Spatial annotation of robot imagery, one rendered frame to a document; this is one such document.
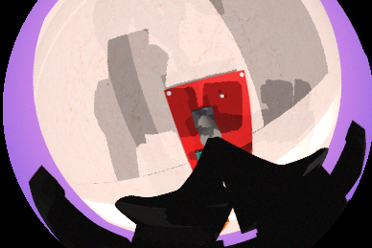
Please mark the red circuit board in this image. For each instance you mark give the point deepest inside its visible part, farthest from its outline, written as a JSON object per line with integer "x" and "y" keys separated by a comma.
{"x": 215, "y": 106}

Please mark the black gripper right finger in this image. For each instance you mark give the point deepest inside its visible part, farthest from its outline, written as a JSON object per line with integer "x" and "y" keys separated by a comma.
{"x": 258, "y": 185}

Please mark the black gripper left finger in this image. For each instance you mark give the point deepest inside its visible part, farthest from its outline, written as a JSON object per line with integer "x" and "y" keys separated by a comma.
{"x": 201, "y": 200}

